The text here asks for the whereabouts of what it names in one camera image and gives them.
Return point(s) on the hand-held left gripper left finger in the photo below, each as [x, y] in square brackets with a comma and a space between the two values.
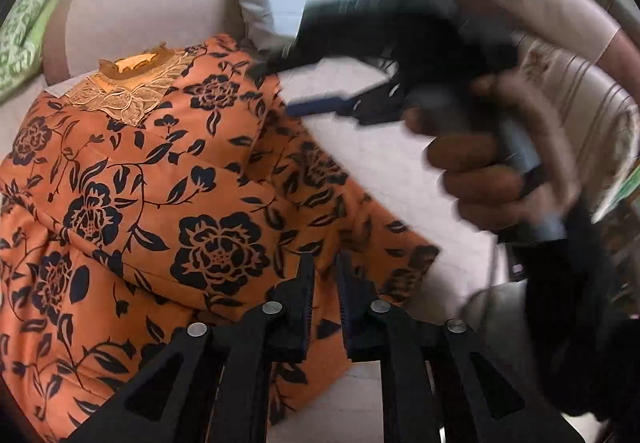
[300, 313]

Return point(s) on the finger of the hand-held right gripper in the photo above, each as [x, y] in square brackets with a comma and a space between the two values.
[285, 64]
[315, 106]

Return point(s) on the orange floral garment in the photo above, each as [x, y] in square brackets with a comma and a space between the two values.
[200, 173]

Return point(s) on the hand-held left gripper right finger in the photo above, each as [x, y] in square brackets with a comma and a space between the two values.
[352, 323]

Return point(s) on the green patterned pillow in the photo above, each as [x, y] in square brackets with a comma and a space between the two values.
[25, 38]

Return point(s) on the pink bolster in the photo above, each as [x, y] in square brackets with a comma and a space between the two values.
[140, 8]

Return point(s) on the person's right hand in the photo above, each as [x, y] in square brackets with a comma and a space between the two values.
[470, 183]

